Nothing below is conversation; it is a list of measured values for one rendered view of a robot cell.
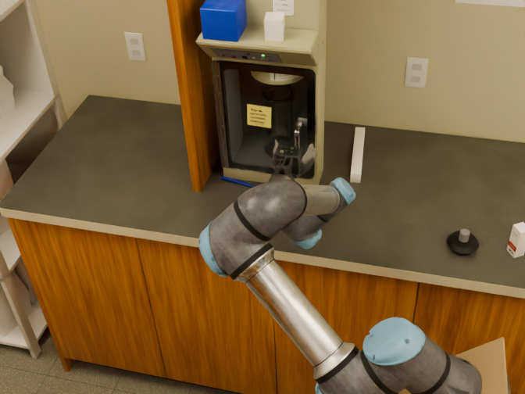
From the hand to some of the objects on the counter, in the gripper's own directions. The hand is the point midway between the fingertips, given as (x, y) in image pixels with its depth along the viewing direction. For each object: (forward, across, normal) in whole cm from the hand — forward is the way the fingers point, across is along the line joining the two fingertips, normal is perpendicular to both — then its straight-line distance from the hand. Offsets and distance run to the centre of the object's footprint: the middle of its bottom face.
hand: (297, 148), depth 210 cm
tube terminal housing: (+18, +11, +20) cm, 29 cm away
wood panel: (+21, +33, +20) cm, 44 cm away
